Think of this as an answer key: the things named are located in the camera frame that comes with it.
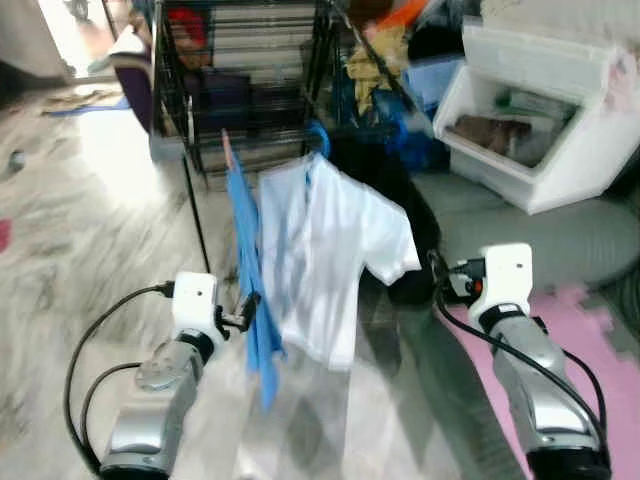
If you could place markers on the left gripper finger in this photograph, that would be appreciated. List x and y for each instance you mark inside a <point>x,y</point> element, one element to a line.
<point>251,305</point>

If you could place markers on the blue shirt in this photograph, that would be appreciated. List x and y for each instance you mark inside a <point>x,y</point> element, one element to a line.
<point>250,260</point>

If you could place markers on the blue plastic hanger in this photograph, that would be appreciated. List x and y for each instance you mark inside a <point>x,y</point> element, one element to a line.
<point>325,140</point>

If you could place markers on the white t-shirt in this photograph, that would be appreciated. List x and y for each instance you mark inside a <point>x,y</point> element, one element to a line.
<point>330,250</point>

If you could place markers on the green leather sofa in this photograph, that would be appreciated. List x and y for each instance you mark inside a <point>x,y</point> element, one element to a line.
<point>560,240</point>

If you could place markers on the black garment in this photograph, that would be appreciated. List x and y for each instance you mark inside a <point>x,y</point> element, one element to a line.
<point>385,180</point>

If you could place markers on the white plastic storage box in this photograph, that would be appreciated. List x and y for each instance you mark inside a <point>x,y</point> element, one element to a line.
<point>560,170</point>

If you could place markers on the pink foam mat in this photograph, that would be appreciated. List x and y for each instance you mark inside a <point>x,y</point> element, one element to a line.
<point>600,350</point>

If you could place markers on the brown folded clothes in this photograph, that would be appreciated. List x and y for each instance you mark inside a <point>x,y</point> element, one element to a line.
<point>490,130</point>

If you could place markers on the blue printed garment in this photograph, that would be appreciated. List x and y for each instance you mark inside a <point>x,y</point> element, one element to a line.
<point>430,90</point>

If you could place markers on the black metal drying rack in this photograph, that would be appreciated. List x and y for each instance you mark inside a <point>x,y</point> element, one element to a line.
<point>172,100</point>

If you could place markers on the yellow towel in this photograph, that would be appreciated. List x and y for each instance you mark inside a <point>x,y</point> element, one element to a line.
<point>375,60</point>

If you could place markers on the dark red rag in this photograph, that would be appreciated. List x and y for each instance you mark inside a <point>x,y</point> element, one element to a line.
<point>4,235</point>

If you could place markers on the purple armchair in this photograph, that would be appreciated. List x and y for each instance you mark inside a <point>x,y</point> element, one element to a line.
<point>135,90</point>

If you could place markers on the blue bordered floor mat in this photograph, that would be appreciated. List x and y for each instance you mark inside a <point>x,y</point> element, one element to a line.
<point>90,102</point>

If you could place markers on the small dark can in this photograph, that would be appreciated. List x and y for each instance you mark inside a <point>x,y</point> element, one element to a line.
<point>15,161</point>

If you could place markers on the orange and white garment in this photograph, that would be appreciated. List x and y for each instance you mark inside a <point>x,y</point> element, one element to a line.
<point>410,12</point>

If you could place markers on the red garment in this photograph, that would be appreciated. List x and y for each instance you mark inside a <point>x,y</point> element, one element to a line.
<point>187,30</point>

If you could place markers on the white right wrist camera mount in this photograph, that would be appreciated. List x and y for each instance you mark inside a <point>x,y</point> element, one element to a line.
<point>500,280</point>

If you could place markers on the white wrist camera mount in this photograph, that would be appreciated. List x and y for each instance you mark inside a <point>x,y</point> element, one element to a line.
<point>195,300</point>
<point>500,280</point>

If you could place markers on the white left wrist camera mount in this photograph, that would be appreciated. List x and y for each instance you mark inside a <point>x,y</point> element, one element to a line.
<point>195,300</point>

